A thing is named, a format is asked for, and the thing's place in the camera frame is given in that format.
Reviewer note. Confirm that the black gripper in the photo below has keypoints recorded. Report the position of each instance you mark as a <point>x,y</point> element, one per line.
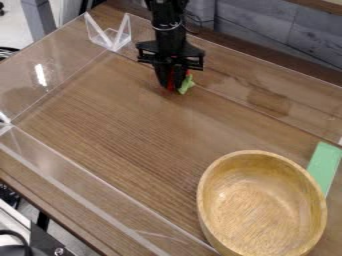
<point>170,51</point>

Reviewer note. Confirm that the red plush strawberry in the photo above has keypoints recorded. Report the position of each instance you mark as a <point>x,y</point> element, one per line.
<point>186,84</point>

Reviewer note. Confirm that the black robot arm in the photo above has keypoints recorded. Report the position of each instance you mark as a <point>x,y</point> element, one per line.
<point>167,16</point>

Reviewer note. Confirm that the wooden bowl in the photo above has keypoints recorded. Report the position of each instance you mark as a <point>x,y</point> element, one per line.
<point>261,206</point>

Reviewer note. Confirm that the clear acrylic corner bracket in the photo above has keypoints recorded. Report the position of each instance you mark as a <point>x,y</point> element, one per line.
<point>110,38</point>

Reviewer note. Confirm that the clear acrylic enclosure wall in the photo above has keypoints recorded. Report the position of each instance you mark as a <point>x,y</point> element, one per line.
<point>106,150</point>

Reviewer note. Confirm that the black metal bracket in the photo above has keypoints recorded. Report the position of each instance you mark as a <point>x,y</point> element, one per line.
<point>44,245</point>

